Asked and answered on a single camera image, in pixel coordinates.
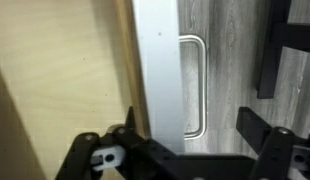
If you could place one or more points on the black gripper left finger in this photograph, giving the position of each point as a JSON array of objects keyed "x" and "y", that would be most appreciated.
[{"x": 141, "y": 156}]

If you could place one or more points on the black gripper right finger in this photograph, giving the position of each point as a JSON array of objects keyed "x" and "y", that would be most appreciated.
[{"x": 278, "y": 150}]

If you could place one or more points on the black robot stand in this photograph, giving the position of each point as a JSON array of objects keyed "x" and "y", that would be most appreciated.
[{"x": 278, "y": 33}]

